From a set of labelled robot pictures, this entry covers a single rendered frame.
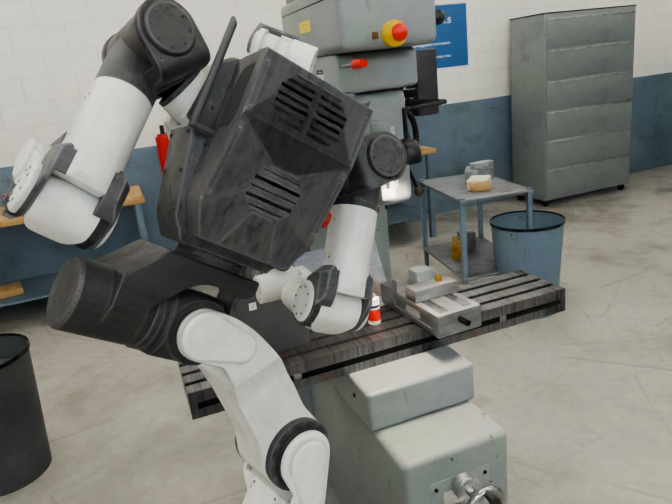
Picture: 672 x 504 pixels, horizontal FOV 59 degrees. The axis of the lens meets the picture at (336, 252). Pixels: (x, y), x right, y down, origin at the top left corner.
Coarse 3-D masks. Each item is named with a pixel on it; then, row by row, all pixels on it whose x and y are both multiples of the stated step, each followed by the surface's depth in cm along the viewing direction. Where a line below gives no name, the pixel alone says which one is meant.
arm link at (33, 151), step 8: (32, 144) 99; (40, 144) 101; (24, 152) 100; (32, 152) 97; (40, 152) 98; (16, 160) 103; (24, 160) 96; (32, 160) 96; (40, 160) 96; (16, 168) 98; (24, 168) 96; (16, 176) 97
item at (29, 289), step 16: (432, 176) 569; (432, 192) 573; (0, 208) 497; (400, 208) 619; (432, 208) 578; (0, 224) 441; (16, 224) 445; (144, 224) 481; (432, 224) 582; (0, 288) 482; (16, 288) 477; (32, 288) 490; (48, 288) 485; (0, 304) 459
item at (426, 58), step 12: (432, 48) 191; (420, 60) 190; (432, 60) 191; (420, 72) 191; (432, 72) 192; (420, 84) 192; (432, 84) 193; (420, 96) 193; (432, 96) 194; (432, 108) 196
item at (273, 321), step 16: (240, 304) 162; (256, 304) 164; (272, 304) 167; (240, 320) 163; (256, 320) 165; (272, 320) 168; (288, 320) 170; (272, 336) 169; (288, 336) 171; (304, 336) 174
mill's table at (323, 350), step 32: (480, 288) 202; (512, 288) 199; (544, 288) 196; (384, 320) 186; (512, 320) 189; (288, 352) 171; (320, 352) 169; (352, 352) 170; (384, 352) 174; (416, 352) 178; (192, 384) 161; (192, 416) 156
